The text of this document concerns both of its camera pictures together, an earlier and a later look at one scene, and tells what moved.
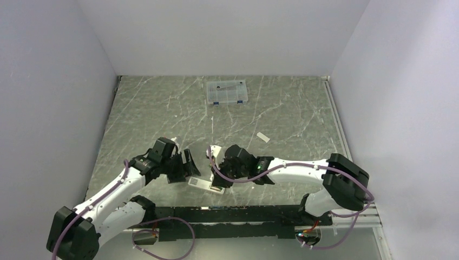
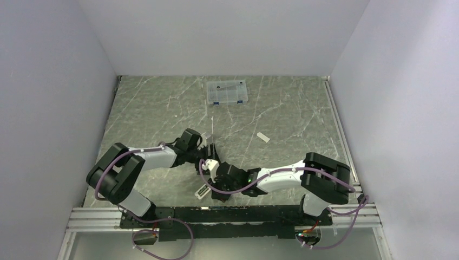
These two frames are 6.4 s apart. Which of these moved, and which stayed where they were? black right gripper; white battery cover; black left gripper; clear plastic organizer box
Moved: black left gripper; black right gripper
Stayed: clear plastic organizer box; white battery cover
